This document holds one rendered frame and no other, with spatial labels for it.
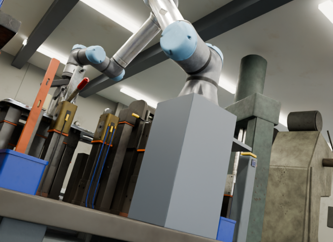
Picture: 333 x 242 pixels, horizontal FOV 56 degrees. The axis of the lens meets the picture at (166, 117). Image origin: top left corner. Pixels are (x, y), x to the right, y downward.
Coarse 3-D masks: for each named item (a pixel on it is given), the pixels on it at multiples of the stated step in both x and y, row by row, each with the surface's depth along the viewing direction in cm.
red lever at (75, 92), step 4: (84, 80) 116; (88, 80) 117; (80, 84) 117; (84, 84) 117; (76, 88) 119; (80, 88) 118; (72, 92) 121; (76, 92) 120; (72, 96) 121; (68, 100) 122
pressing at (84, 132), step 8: (0, 104) 125; (8, 104) 122; (16, 104) 115; (24, 104) 117; (24, 112) 128; (24, 120) 137; (48, 120) 131; (72, 128) 135; (80, 128) 130; (80, 136) 147; (88, 136) 142
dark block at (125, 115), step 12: (120, 120) 131; (132, 120) 130; (120, 132) 128; (120, 144) 126; (108, 156) 128; (120, 156) 125; (108, 168) 124; (120, 168) 125; (108, 180) 121; (108, 192) 120; (96, 204) 120; (108, 204) 120
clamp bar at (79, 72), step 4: (76, 68) 125; (80, 68) 126; (76, 72) 125; (80, 72) 125; (84, 72) 127; (72, 76) 125; (76, 76) 125; (80, 76) 126; (72, 80) 124; (76, 80) 125; (80, 80) 126; (68, 84) 125; (72, 84) 124; (76, 84) 125; (68, 88) 123; (72, 88) 124; (68, 92) 123; (64, 96) 123; (68, 96) 123; (64, 100) 122; (72, 100) 124
